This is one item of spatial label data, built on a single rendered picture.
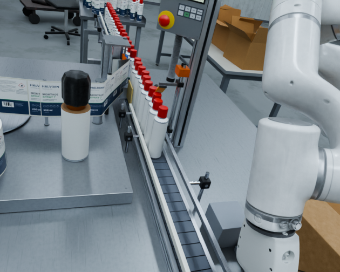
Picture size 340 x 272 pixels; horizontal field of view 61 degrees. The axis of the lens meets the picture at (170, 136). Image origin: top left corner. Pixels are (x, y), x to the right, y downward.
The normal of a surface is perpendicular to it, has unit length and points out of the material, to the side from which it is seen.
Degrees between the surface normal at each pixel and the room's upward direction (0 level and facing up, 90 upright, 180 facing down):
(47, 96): 90
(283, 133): 77
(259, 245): 89
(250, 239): 91
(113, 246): 0
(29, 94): 90
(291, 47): 42
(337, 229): 0
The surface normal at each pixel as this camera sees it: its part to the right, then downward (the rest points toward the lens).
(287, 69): -0.48, -0.29
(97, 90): 0.34, 0.57
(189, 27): -0.32, 0.46
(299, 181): -0.16, 0.25
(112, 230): 0.19, -0.82
